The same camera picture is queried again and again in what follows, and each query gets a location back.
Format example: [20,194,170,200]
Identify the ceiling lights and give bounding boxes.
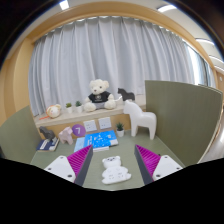
[59,0,224,71]

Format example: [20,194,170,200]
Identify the cream teddy bear black shirt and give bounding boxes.
[82,78,117,113]

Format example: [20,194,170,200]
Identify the green partition panel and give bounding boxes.
[144,79,224,168]
[0,105,43,164]

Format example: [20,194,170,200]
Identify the white wall socket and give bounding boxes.
[83,119,98,133]
[97,116,113,130]

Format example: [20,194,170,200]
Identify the pink horse figurine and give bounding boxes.
[58,126,74,146]

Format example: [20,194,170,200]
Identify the dark navy book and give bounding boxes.
[35,137,60,153]

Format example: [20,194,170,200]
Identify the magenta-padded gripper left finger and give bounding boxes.
[43,144,94,187]

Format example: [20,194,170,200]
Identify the large white horse figurine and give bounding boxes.
[123,99,158,141]

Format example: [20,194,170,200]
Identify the small cream and orange plush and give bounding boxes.
[45,103,63,119]

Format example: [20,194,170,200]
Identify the white bear-shaped power strip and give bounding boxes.
[101,155,132,185]

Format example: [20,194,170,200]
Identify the black horse figurine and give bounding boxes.
[117,87,136,102]

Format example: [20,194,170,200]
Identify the grey curtain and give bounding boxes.
[28,15,214,118]

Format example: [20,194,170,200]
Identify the dark grey horse figurine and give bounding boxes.
[39,125,57,141]

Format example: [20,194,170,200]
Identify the purple round number disc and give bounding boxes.
[71,123,87,138]

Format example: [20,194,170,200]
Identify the bright blue book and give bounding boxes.
[83,129,119,150]

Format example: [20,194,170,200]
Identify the wooden window ledge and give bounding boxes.
[33,103,148,128]

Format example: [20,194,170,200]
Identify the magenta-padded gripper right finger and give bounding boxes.
[134,144,184,186]

